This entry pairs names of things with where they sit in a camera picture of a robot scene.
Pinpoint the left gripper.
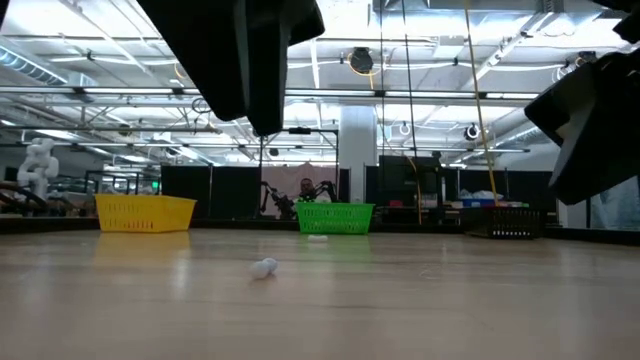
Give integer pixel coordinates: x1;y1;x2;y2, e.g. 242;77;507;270
137;0;327;138

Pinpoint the black partition screen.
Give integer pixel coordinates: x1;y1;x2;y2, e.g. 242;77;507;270
442;168;560;216
159;165;262;220

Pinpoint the blue box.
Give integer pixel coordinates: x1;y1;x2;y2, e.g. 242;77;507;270
458;196;497;209

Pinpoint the black plastic basket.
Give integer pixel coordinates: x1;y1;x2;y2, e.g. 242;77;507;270
462;206;548;240

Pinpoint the pink curtain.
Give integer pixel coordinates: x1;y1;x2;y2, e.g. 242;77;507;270
260;162;342;220

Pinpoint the person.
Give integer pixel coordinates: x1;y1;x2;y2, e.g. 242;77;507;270
297;177;327;204

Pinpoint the white building column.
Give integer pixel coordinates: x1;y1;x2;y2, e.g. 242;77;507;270
339;105;379;203

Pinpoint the black cabinet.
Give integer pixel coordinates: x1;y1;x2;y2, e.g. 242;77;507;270
364;155;442;209

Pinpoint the yellow plastic basket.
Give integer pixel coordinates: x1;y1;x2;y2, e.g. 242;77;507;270
94;193;198;234

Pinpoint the green plastic basket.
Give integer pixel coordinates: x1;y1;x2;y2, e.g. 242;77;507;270
296;201;377;236

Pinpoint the silver ceiling duct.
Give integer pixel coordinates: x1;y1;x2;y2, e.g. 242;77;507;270
0;44;69;87
492;99;556;150

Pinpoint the yellow hanging strap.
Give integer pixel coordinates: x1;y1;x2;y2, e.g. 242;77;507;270
462;0;501;207

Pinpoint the black stand frame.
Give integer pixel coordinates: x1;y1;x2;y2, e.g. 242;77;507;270
257;127;341;220

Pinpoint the black hanging cable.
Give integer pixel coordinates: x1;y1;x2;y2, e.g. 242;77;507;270
401;0;425;226

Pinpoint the black table frame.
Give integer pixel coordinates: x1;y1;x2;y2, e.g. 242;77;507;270
0;214;640;242

